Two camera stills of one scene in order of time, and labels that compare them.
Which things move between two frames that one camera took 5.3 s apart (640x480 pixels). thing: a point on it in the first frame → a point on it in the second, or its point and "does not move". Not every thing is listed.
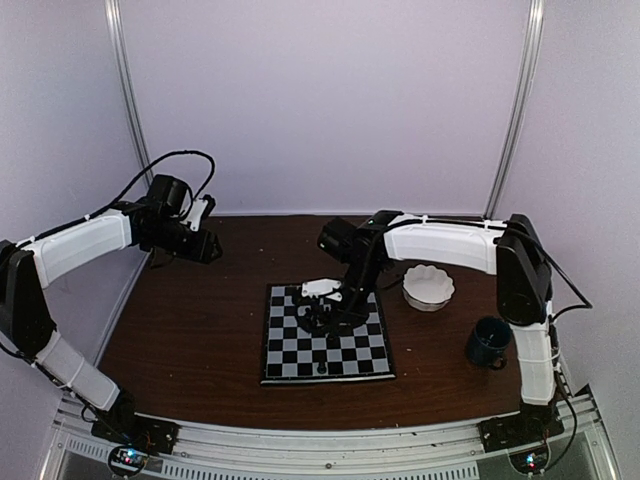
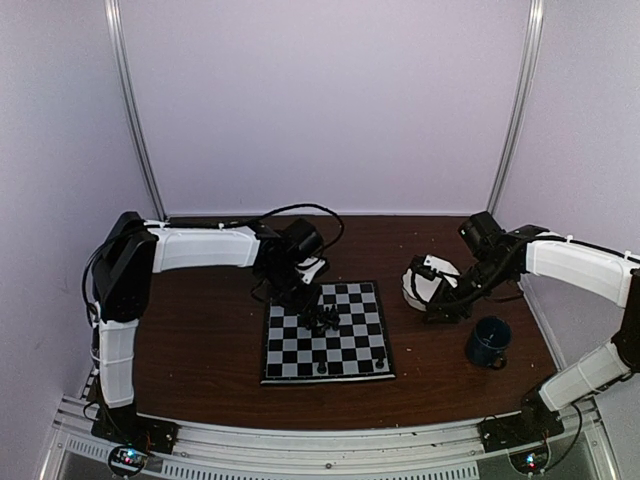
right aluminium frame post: [529, 74] does not move
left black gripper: [202, 250] → [301, 305]
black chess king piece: [322, 368] does not move
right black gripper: [356, 314] → [446, 298]
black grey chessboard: [291, 354] does not move
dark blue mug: [488, 341] does not move
